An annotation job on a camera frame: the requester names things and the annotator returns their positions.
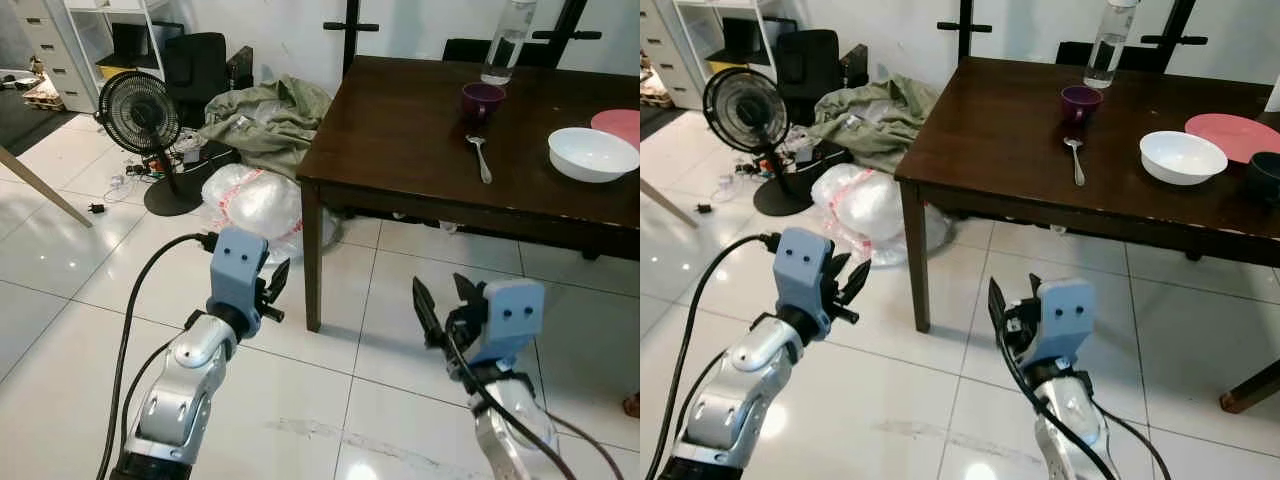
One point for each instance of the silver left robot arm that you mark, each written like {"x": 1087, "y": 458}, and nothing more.
{"x": 185, "y": 385}
{"x": 735, "y": 390}

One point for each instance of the black upright stand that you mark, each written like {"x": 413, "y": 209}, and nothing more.
{"x": 351, "y": 30}
{"x": 965, "y": 28}

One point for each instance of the light wooden slanted leg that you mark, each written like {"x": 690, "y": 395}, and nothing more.
{"x": 670, "y": 203}
{"x": 45, "y": 188}

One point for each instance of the grey-blue left wrist camera mount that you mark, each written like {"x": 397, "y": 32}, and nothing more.
{"x": 236, "y": 265}
{"x": 800, "y": 270}

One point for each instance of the dark grey cup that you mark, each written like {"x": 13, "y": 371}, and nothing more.
{"x": 1266, "y": 178}

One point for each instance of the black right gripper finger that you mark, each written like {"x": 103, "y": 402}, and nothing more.
{"x": 468, "y": 286}
{"x": 1033, "y": 285}
{"x": 427, "y": 312}
{"x": 999, "y": 312}

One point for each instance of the dark brown wooden table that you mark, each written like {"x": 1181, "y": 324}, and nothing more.
{"x": 1000, "y": 140}
{"x": 400, "y": 130}

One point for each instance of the white bowl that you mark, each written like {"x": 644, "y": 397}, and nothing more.
{"x": 590, "y": 155}
{"x": 1182, "y": 158}

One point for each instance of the clear plastic water bottle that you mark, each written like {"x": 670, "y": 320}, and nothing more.
{"x": 1110, "y": 45}
{"x": 505, "y": 45}

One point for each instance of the white drawer cabinet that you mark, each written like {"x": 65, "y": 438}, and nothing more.
{"x": 665, "y": 45}
{"x": 55, "y": 50}

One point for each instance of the black standing fan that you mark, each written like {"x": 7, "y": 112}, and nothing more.
{"x": 138, "y": 112}
{"x": 742, "y": 108}

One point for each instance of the white shelf rack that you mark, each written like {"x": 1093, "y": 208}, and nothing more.
{"x": 110, "y": 10}
{"x": 720, "y": 10}

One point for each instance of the grey-blue wrist camera mount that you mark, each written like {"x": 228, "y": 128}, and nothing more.
{"x": 510, "y": 315}
{"x": 800, "y": 270}
{"x": 1066, "y": 318}
{"x": 236, "y": 265}

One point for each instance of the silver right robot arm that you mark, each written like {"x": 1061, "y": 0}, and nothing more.
{"x": 1072, "y": 430}
{"x": 515, "y": 430}

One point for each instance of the black office chair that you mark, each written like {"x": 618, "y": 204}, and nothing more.
{"x": 808, "y": 62}
{"x": 195, "y": 65}

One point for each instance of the metal spoon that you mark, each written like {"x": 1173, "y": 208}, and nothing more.
{"x": 1076, "y": 162}
{"x": 482, "y": 160}

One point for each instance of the black chair backrest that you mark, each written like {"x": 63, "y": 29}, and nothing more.
{"x": 465, "y": 50}

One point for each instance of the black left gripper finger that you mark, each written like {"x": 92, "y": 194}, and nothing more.
{"x": 838, "y": 268}
{"x": 858, "y": 280}
{"x": 266, "y": 274}
{"x": 280, "y": 276}

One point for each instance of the grey-blue right wrist camera mount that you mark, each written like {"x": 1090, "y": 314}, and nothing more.
{"x": 510, "y": 315}
{"x": 1066, "y": 318}

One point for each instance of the brown wooden furniture leg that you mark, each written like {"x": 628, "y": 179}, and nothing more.
{"x": 632, "y": 405}
{"x": 1250, "y": 390}

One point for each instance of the clear plastic bag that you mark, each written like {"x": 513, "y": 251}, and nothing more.
{"x": 865, "y": 205}
{"x": 255, "y": 205}

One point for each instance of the pink plate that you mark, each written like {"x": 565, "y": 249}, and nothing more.
{"x": 1240, "y": 135}
{"x": 622, "y": 124}

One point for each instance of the purple cup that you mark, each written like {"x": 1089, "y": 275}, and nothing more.
{"x": 1080, "y": 104}
{"x": 482, "y": 102}

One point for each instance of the green crumpled cloth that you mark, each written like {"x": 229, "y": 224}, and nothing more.
{"x": 265, "y": 120}
{"x": 870, "y": 118}

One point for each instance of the black slanted stand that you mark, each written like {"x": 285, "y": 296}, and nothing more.
{"x": 570, "y": 25}
{"x": 1178, "y": 25}

